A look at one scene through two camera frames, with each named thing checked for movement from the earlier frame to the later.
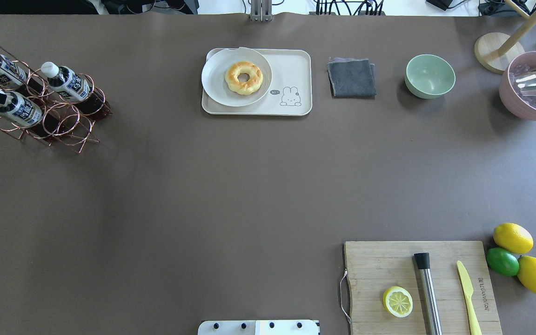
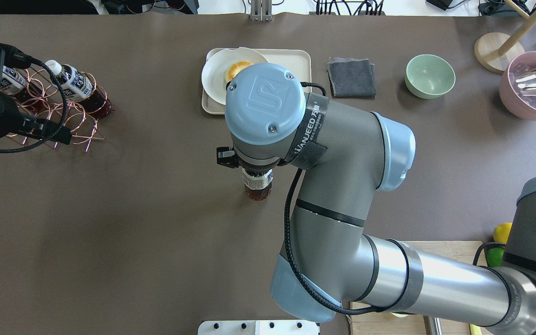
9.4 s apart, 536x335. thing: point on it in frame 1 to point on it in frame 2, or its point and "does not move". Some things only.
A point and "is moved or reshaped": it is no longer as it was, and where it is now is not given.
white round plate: (237, 77) does not move
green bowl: (429, 77) does not move
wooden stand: (501, 53) does not move
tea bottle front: (19, 109) is moved or reshaped
